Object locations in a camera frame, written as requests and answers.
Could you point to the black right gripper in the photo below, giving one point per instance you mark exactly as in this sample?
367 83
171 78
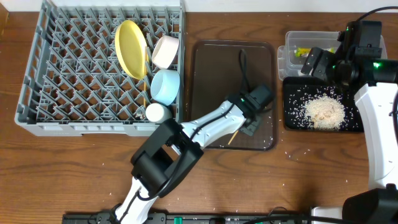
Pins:
324 58

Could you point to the light blue bowl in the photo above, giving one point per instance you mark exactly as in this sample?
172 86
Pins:
165 86

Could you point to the cream plastic cup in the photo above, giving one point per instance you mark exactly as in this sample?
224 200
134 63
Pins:
157 113

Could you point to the pink bowl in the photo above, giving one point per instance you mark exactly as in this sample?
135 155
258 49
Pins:
165 51

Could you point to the wooden chopstick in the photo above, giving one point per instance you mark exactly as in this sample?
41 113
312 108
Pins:
233 136
145 90

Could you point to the yellow plate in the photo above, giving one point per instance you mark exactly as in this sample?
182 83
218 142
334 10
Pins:
131 46

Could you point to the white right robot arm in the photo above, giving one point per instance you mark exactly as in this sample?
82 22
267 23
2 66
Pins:
375 96

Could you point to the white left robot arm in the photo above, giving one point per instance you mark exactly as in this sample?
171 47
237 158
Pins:
173 149

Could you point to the black waste tray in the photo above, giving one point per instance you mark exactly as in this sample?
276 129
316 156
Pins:
299 90

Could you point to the clear plastic bin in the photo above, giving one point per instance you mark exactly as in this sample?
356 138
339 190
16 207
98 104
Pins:
288 64

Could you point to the pile of rice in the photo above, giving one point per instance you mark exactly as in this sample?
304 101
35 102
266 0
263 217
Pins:
324 113

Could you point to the dark brown serving tray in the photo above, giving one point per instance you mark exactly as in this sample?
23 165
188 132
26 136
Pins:
216 74

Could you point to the grey dish rack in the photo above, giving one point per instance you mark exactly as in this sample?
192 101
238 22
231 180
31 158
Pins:
73 82

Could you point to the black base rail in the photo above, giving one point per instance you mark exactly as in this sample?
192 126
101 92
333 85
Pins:
159 218

